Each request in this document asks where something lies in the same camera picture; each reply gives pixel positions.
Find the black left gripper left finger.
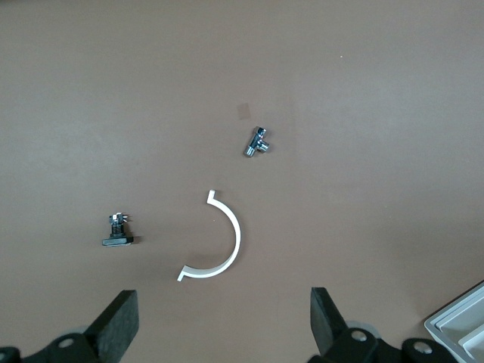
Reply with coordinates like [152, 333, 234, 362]
[22, 290, 140, 363]

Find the chrome T-shaped valve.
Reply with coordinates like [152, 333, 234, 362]
[243, 126, 273, 158]

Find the white drawer cabinet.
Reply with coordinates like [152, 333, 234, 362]
[423, 280, 484, 363]

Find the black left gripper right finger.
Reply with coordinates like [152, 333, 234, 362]
[309, 287, 380, 363]

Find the white half-ring pipe clamp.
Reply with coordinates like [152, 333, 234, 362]
[176, 189, 242, 283]

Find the black push button switch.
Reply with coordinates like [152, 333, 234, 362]
[101, 212, 136, 248]

